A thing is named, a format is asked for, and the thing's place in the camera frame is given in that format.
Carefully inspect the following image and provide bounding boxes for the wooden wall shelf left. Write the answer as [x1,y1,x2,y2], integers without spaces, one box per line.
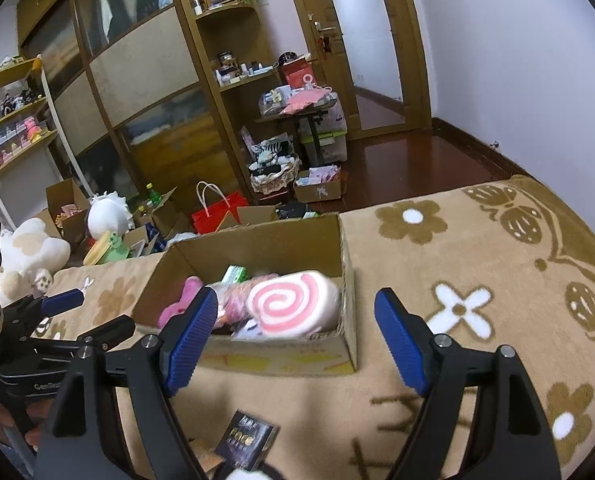
[0,55,92,229]

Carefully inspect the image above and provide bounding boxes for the large wooden wardrobe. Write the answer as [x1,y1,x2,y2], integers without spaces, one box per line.
[16,0,274,212]

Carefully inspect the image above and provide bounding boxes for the green white tissue pack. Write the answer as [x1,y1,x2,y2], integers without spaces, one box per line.
[221,266,247,285]

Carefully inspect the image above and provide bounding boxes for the pink papers on table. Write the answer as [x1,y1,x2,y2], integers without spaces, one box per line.
[280,87,337,115]

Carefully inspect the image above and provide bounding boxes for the red box on shelf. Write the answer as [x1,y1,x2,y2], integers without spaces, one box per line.
[281,58,317,89]

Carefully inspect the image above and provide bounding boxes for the small dark side table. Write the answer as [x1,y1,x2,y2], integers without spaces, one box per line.
[255,99,339,166]

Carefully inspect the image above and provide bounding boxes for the red paper gift bag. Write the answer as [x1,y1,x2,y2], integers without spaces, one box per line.
[191,181,248,234]

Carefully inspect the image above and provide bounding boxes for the small cardboard box floor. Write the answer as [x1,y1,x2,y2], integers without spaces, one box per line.
[293,165,342,204]

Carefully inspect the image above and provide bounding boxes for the pink plush bear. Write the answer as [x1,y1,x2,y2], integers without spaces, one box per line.
[157,276,204,330]

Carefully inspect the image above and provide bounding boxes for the wooden door with glass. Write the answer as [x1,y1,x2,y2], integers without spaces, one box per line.
[293,0,431,140]

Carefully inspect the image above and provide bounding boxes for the white round plush doll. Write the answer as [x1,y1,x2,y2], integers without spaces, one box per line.
[87,192,134,240]

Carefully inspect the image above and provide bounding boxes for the white beige large plush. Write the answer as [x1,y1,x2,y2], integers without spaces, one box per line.
[0,217,70,308]

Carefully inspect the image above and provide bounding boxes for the open cardboard box left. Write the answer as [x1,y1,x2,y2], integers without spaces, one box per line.
[37,179,90,249]

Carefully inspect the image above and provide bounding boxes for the wicker basket with lace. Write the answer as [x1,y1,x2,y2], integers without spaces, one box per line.
[250,156,301,195]

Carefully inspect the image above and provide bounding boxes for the cardboard box on blanket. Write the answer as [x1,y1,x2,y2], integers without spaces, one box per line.
[131,214,358,376]

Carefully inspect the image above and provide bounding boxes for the green glass bottle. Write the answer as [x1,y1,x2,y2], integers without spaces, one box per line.
[146,183,163,209]

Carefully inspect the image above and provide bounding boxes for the green frog plush hat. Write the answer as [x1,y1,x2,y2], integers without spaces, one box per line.
[84,231,129,266]

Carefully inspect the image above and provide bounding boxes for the cardboard box with bottles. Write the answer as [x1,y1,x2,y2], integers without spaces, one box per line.
[132,188,190,240]

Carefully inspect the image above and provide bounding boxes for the black small card box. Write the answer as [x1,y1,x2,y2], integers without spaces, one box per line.
[214,411,280,471]

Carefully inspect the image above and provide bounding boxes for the clear plastic storage bin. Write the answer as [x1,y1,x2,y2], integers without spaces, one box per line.
[299,103,348,166]

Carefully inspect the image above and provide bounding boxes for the pink swirl roll cushion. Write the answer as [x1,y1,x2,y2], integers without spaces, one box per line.
[246,271,341,339]

